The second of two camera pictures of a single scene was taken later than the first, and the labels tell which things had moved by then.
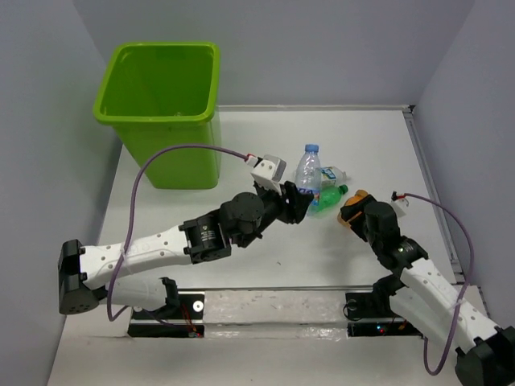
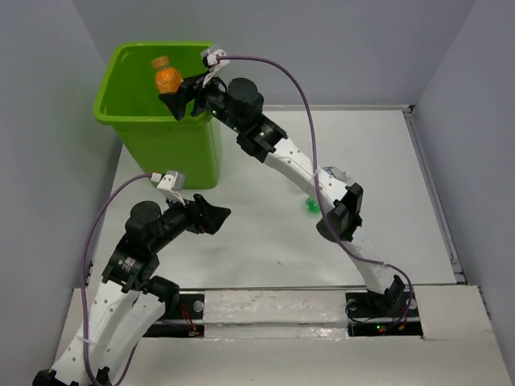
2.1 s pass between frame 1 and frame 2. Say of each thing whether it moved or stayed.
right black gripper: moved
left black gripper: moved
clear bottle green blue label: stayed
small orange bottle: moved
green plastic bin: stayed
